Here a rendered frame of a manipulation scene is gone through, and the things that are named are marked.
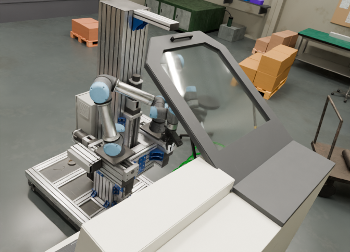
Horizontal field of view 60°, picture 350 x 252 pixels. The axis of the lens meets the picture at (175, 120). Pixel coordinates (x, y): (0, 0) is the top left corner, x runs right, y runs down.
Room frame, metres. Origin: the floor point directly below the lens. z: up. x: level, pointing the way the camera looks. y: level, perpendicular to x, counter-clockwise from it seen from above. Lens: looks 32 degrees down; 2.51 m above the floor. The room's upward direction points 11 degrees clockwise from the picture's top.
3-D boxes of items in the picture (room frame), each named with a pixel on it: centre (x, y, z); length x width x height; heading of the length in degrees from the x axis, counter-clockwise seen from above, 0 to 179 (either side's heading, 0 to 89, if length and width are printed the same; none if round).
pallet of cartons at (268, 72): (6.26, -1.65, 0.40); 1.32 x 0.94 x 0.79; 147
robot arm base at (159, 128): (2.21, 0.14, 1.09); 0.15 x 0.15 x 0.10
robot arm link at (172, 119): (1.70, 0.02, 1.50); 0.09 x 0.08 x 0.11; 96
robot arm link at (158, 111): (1.71, 0.12, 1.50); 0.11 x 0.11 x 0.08; 6
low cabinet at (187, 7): (9.95, 0.35, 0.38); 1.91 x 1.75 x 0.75; 58
